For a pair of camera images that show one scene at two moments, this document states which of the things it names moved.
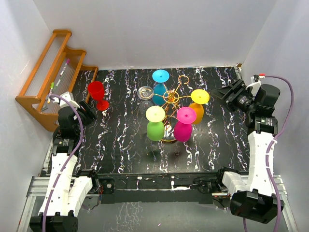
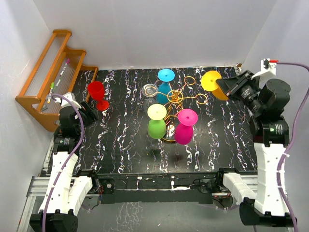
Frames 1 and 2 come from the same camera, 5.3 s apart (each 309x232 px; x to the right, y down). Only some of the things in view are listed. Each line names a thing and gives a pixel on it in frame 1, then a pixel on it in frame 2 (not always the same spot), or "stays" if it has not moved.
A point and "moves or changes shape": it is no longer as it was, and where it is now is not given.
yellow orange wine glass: (199, 97) -> (208, 82)
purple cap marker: (67, 62) stays
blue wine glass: (160, 93) moves or changes shape
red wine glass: (96, 90) stays
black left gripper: (89, 112) stays
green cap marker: (52, 84) stays
